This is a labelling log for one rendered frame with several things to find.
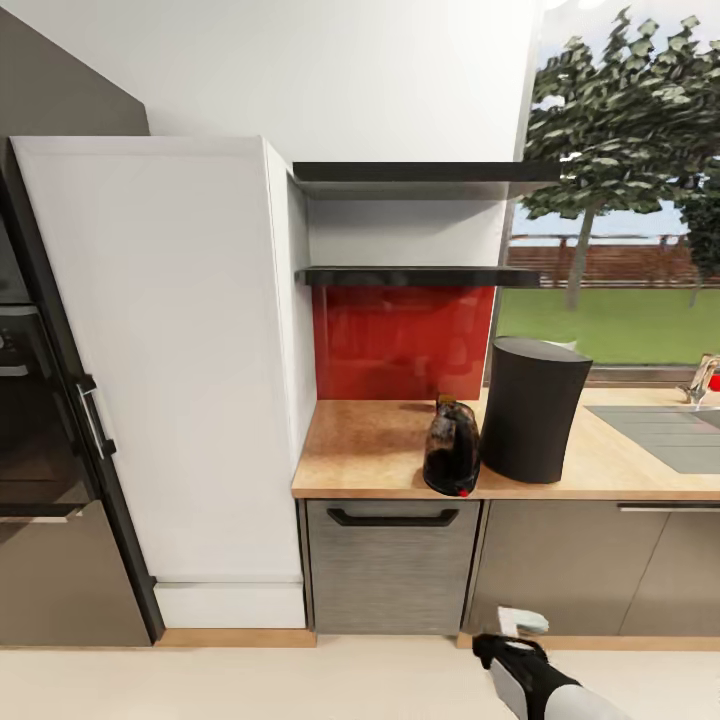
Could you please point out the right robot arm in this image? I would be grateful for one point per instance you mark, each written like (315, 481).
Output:
(530, 687)

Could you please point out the fridge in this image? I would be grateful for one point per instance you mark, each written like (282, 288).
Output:
(177, 261)

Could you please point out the bottle of coffee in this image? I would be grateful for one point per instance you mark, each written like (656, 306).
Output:
(444, 399)

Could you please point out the countertop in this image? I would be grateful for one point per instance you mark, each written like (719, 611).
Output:
(375, 449)

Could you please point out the electric kettle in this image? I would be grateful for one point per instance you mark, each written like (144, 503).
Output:
(452, 452)

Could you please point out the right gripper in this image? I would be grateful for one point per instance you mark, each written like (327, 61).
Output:
(484, 644)

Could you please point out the drop in sink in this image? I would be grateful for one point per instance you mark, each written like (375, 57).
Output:
(686, 438)

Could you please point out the fixed window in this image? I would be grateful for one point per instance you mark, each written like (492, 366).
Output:
(626, 94)

